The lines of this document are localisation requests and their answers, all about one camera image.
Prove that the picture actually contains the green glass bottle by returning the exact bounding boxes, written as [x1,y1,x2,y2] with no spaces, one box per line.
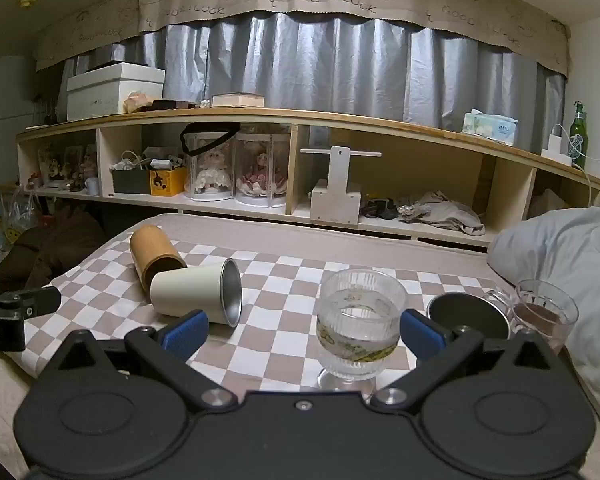
[568,101,590,170]

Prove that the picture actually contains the wooden press device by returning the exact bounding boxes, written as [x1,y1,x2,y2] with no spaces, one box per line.
[300,145,383,226]

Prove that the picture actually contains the crumpled tan paper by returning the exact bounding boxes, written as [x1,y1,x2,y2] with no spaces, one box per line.
[123,90,163,114]

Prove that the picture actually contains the clear glass mug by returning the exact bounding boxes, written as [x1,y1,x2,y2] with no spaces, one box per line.
[484,280,580,356]

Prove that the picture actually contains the ribbed glass goblet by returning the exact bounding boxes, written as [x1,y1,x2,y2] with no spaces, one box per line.
[316,269,409,392]

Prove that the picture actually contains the small dark items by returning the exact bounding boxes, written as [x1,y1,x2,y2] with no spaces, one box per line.
[361,198,400,220]

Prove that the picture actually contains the beige flat box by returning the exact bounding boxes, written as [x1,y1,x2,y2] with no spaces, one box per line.
[211,92,266,109]

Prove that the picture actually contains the wooden shelf unit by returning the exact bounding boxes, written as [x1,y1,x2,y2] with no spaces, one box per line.
[16,107,600,252]

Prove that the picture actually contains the white cable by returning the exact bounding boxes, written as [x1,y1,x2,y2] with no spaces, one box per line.
[550,123,600,207]

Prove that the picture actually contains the grey crumpled cloth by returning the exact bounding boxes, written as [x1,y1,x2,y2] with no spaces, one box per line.
[399,190,487,237]

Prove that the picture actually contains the clear plastic bag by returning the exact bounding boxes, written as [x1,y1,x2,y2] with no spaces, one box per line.
[0,187,42,247]

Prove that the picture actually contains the black strap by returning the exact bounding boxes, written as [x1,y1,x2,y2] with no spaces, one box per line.
[179,121,241,156]

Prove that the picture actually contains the silver curtain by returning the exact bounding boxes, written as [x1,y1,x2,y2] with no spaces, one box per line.
[60,12,567,155]

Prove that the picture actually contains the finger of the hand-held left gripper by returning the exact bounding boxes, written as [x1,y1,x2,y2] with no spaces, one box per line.
[0,286,62,321]

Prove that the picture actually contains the dark brown cloth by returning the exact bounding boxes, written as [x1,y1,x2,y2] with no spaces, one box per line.
[0,206,109,294]

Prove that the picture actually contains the white cup with metal inside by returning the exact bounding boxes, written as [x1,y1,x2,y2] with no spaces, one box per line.
[150,257,243,327]

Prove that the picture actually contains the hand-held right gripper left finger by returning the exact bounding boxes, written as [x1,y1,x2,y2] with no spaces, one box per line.
[40,309,241,413]

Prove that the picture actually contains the row of small figurines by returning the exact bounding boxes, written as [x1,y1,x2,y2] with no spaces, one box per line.
[36,144,98,182]

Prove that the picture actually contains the black cup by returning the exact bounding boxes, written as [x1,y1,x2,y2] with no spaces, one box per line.
[426,292,510,342]

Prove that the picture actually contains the tan bamboo cup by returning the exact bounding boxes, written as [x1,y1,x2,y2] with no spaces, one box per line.
[129,224,188,293]

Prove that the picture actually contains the pink-dress doll in clear case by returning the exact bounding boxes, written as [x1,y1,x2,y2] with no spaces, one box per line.
[234,132,292,209]

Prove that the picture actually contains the white power strip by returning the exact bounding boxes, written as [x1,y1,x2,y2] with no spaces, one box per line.
[540,148,577,167]

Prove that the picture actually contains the white storage box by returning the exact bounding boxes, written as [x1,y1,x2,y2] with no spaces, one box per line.
[66,62,166,122]

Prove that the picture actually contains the tissue pack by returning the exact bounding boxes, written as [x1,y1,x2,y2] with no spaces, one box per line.
[461,109,520,146]

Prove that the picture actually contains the white-dress doll in clear case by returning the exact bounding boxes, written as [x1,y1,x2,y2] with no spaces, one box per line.
[184,132,239,202]

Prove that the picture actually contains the yellow box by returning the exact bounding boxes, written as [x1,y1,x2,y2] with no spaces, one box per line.
[149,167,187,197]

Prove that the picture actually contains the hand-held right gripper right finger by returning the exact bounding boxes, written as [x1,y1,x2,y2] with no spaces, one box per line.
[370,309,571,411]

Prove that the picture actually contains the dark green box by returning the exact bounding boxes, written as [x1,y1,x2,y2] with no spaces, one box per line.
[111,167,152,195]

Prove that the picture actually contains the checkered blanket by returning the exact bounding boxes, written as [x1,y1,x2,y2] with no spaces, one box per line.
[22,212,512,396]

